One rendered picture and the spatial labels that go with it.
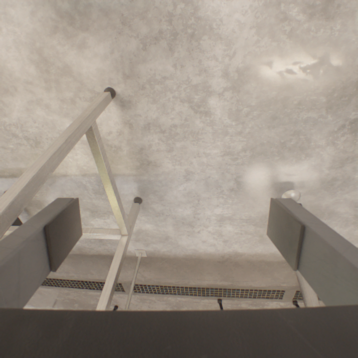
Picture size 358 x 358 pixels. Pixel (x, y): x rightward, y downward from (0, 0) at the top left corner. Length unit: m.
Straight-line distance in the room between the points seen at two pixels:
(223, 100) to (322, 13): 0.35
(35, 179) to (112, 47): 0.50
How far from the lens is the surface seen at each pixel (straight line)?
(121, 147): 1.00
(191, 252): 1.41
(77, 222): 0.17
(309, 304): 0.99
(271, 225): 0.17
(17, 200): 0.49
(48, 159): 0.56
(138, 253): 1.48
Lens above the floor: 0.81
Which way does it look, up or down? 51 degrees down
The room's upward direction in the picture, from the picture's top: 171 degrees counter-clockwise
